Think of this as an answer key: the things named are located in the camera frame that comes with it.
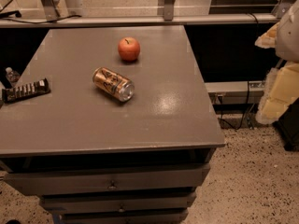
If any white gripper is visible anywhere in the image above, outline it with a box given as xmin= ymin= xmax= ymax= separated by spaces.
xmin=254 ymin=22 xmax=299 ymax=124

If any orange soda can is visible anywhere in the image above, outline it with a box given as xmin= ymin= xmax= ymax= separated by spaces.
xmin=93 ymin=67 xmax=135 ymax=102

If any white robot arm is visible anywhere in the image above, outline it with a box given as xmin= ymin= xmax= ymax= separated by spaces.
xmin=255 ymin=0 xmax=299 ymax=124

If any red apple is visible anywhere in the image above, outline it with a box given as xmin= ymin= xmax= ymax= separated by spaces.
xmin=118 ymin=37 xmax=140 ymax=62

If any bottom grey drawer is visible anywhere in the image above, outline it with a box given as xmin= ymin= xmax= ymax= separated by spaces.
xmin=62 ymin=208 xmax=188 ymax=224

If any grey drawer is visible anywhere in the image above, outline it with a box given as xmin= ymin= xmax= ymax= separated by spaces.
xmin=4 ymin=164 xmax=210 ymax=196
xmin=40 ymin=191 xmax=196 ymax=214
xmin=62 ymin=208 xmax=188 ymax=224

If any grey drawer cabinet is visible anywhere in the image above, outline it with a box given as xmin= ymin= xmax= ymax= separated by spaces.
xmin=0 ymin=25 xmax=226 ymax=224

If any dark snack bar wrapper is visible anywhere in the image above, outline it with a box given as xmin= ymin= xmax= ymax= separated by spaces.
xmin=2 ymin=78 xmax=50 ymax=104

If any top grey drawer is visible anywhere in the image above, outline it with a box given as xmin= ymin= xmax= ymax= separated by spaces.
xmin=4 ymin=164 xmax=210 ymax=196

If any clear plastic water bottle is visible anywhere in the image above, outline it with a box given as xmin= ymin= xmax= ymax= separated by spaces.
xmin=6 ymin=67 xmax=21 ymax=86

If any middle grey drawer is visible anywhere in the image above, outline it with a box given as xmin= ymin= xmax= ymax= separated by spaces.
xmin=40 ymin=191 xmax=196 ymax=214

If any low aluminium floor rail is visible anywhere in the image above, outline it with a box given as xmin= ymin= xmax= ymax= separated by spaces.
xmin=206 ymin=81 xmax=264 ymax=105

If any black cable by floor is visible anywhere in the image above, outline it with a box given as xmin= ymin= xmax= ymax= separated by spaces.
xmin=218 ymin=81 xmax=252 ymax=131

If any aluminium frame rail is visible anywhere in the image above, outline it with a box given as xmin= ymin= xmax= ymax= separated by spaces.
xmin=0 ymin=13 xmax=278 ymax=28

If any black cable on rail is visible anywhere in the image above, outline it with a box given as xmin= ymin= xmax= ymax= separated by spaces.
xmin=0 ymin=14 xmax=82 ymax=24

